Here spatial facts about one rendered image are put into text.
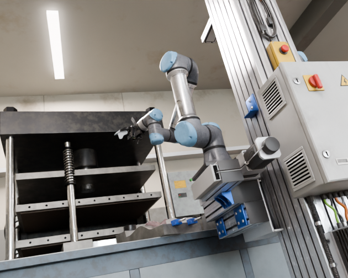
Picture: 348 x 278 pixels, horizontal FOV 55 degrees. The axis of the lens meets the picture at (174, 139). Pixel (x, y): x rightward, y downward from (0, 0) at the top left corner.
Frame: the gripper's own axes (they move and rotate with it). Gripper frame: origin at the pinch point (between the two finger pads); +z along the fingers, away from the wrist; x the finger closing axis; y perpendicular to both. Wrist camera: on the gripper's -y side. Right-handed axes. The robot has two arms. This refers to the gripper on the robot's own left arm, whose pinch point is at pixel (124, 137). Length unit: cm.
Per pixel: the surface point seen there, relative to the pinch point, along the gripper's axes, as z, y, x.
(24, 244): 88, 49, -27
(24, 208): 88, 24, -30
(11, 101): 298, -205, -10
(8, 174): 85, 1, -45
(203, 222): -21, 56, 38
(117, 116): 53, -54, 27
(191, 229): -23, 61, 26
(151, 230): -11, 60, 8
